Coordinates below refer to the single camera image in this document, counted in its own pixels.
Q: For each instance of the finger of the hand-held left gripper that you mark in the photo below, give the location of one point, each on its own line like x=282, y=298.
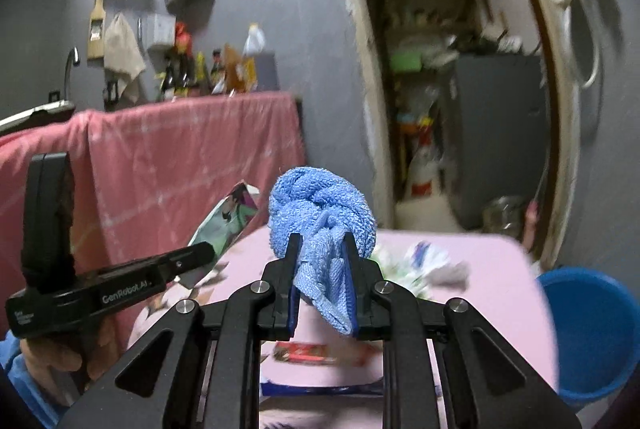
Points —
x=187, y=259

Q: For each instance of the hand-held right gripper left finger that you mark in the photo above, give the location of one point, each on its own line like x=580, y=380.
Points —
x=294, y=316

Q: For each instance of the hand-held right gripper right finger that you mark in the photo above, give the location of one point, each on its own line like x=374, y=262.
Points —
x=352, y=309

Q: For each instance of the colourful printed carton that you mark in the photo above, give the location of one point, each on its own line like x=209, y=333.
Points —
x=227, y=216

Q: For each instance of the blue snack packet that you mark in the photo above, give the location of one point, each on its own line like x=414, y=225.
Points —
x=320, y=390

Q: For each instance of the blue towel cloth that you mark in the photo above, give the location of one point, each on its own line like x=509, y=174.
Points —
x=320, y=209

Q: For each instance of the blue plastic basin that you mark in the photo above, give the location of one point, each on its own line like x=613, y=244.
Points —
x=590, y=334

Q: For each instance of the person's left hand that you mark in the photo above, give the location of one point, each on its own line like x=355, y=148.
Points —
x=55, y=354

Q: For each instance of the red snack wrapper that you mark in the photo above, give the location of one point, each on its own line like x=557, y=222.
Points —
x=312, y=353

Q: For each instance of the crumpled white green wrapper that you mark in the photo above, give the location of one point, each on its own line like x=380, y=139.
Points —
x=407, y=266

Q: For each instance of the pink checked cloth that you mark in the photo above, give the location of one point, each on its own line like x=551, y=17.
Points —
x=165, y=169

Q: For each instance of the crumpled grey wrapper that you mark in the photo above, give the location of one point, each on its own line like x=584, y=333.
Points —
x=450, y=274

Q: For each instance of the pink table cover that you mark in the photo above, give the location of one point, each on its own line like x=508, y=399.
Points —
x=490, y=334

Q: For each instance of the metal faucet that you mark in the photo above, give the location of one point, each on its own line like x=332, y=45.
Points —
x=70, y=69

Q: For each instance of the white bottle red label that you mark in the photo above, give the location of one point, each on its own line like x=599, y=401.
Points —
x=424, y=174

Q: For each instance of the beige hanging cloth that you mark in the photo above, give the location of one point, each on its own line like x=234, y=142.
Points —
x=122, y=51

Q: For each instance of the row of sauce bottles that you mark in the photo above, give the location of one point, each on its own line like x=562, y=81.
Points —
x=200, y=71

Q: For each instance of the wooden hanging grater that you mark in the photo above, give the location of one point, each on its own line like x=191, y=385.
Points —
x=96, y=29

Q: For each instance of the red hanging bag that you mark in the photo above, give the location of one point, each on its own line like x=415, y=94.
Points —
x=183, y=38

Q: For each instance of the large plastic bottle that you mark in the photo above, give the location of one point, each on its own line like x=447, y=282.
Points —
x=254, y=41

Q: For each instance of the grey cabinet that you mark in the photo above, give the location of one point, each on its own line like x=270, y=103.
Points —
x=500, y=134

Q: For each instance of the green plastic basket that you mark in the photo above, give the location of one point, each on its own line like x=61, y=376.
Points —
x=406, y=61

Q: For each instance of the dark kitchenware pile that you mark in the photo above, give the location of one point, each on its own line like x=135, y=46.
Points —
x=482, y=41

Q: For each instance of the grey wall box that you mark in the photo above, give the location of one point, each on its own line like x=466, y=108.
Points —
x=160, y=29

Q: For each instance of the pale door frame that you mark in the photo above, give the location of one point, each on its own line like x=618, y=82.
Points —
x=367, y=74

